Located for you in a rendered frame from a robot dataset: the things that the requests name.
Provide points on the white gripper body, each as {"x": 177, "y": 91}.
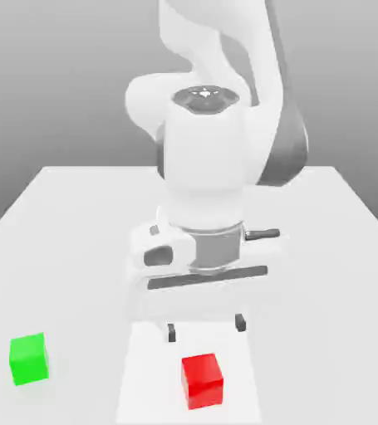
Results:
{"x": 205, "y": 298}

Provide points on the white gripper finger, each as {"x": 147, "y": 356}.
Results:
{"x": 240, "y": 322}
{"x": 171, "y": 332}

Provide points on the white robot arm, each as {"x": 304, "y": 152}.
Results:
{"x": 202, "y": 159}

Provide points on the small red cube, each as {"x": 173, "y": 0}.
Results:
{"x": 202, "y": 382}

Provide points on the small green cube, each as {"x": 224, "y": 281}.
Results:
{"x": 29, "y": 360}

